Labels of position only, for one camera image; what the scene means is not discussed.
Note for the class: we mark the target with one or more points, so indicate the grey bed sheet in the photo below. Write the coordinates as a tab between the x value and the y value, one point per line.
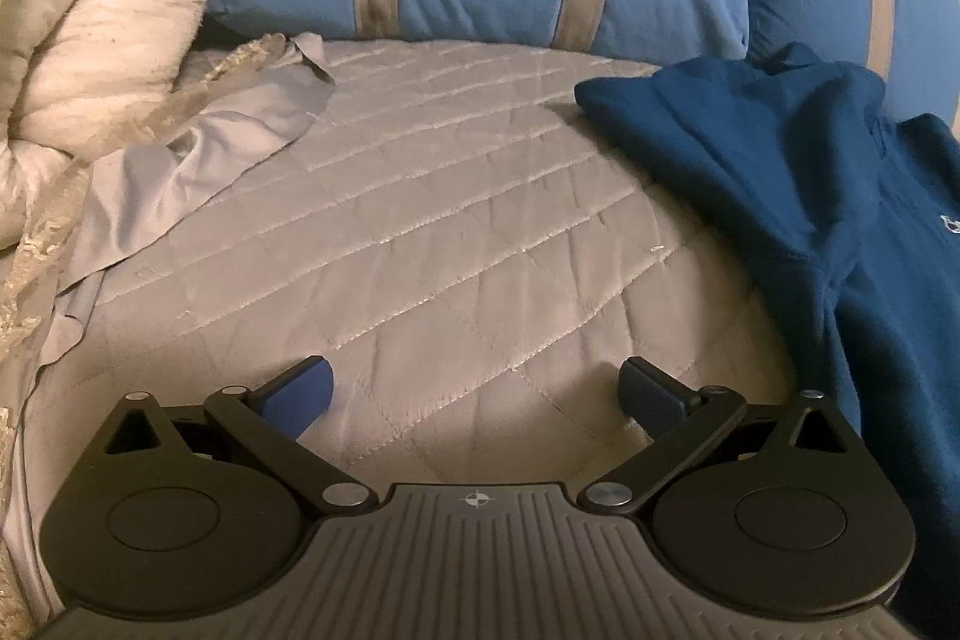
202	153

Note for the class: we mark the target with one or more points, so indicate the grey quilted bedspread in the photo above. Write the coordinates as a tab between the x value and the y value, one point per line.
450	197

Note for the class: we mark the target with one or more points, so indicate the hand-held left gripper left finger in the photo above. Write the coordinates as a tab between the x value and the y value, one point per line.
296	401

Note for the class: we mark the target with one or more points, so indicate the beige rolled comforter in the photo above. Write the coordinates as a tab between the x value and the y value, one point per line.
97	25

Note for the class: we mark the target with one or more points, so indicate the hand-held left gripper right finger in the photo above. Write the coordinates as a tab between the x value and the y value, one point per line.
641	394

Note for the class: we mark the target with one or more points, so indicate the sheer lace cloth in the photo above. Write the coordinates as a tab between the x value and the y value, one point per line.
45	242

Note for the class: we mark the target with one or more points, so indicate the dark blue sweater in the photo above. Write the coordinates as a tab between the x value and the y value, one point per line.
750	160

